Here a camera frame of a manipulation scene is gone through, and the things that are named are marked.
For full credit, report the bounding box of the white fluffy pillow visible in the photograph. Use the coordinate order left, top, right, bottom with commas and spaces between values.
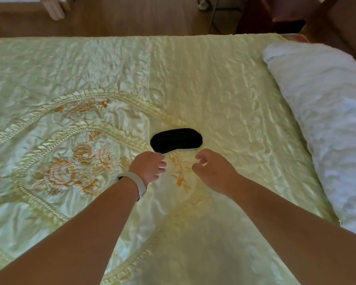
262, 41, 356, 239

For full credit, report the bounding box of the black cable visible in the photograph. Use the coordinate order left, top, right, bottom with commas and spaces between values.
208, 0, 223, 34

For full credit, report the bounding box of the person's left forearm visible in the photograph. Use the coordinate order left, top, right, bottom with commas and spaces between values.
0, 178, 140, 285

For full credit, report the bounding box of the black sleep mask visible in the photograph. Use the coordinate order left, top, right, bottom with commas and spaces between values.
150, 128, 203, 154

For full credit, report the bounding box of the dark wooden headboard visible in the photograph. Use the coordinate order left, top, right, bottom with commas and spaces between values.
303, 0, 356, 73

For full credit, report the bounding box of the person's left hand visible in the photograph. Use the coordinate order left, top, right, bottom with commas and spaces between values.
128, 151, 167, 187

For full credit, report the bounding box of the white furniture leg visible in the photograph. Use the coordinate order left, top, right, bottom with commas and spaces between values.
40, 0, 67, 21

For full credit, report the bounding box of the dark wooden nightstand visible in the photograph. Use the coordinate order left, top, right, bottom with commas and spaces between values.
236, 0, 307, 34

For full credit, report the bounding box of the person's right hand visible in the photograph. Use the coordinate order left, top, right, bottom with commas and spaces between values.
192, 148, 241, 197

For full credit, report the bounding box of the pale green embroidered bedspread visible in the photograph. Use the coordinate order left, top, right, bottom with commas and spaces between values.
0, 33, 340, 285

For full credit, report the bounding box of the white wristband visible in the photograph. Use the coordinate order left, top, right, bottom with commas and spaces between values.
116, 171, 148, 202

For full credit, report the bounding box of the person's right forearm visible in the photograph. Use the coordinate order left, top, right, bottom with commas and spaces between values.
225, 175, 356, 285

